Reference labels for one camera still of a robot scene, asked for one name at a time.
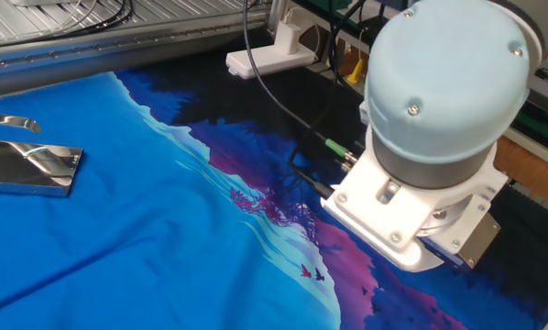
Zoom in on grey Schunk gripper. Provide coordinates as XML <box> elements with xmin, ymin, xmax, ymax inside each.
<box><xmin>420</xmin><ymin>211</ymin><xmax>502</xmax><ymax>270</ymax></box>

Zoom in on white power strip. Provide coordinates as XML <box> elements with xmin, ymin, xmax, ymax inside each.
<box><xmin>225</xmin><ymin>20</ymin><xmax>319</xmax><ymax>80</ymax></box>

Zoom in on blue landscape print tablecloth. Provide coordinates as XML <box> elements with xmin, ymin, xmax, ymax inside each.
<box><xmin>0</xmin><ymin>52</ymin><xmax>548</xmax><ymax>330</ymax></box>

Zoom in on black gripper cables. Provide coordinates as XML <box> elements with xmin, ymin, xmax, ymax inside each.
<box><xmin>242</xmin><ymin>0</ymin><xmax>371</xmax><ymax>201</ymax></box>

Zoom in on black pendant cables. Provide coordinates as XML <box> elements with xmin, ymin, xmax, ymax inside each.
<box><xmin>26</xmin><ymin>0</ymin><xmax>136</xmax><ymax>38</ymax></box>

